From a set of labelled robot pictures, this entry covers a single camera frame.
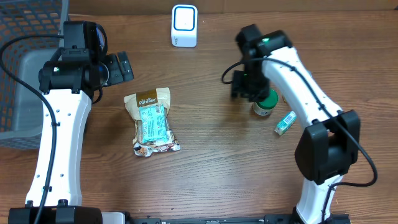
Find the green lid jar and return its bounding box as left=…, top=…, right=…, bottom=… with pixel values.
left=252, top=89, right=279, bottom=116

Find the brown Pantree snack pouch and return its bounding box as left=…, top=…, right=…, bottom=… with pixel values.
left=124, top=87, right=181, bottom=157

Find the teal tissue pack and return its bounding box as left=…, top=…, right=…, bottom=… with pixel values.
left=274, top=111, right=297, bottom=136

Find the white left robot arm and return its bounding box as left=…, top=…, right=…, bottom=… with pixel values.
left=8, top=21, right=134, bottom=223

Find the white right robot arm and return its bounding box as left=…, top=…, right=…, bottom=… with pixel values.
left=231, top=24, right=360, bottom=223

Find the grey plastic mesh basket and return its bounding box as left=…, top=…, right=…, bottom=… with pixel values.
left=1, top=0, right=69, bottom=150

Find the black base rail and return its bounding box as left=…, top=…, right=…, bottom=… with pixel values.
left=102, top=211, right=351, bottom=224

